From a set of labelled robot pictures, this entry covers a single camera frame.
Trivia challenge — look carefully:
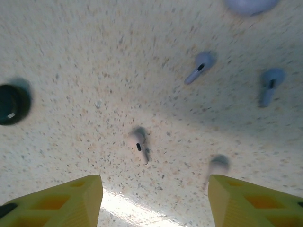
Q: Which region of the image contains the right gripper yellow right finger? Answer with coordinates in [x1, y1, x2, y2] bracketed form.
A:
[207, 174, 303, 227]

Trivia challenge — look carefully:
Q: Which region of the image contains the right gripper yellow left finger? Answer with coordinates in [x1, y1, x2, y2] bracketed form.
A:
[0, 174, 104, 227]

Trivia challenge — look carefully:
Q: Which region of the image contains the pink wireless earbud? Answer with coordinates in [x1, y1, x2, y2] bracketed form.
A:
[205, 154, 231, 197]
[127, 126, 151, 166]

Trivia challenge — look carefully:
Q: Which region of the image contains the black earbud charging case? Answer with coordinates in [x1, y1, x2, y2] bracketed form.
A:
[0, 78, 33, 126]

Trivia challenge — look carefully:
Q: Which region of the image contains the purple wireless earbud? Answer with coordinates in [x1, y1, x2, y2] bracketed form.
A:
[184, 51, 216, 86]
[258, 68, 286, 108]

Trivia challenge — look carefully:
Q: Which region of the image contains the purple earbud charging case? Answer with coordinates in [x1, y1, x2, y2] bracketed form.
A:
[223, 0, 281, 17]

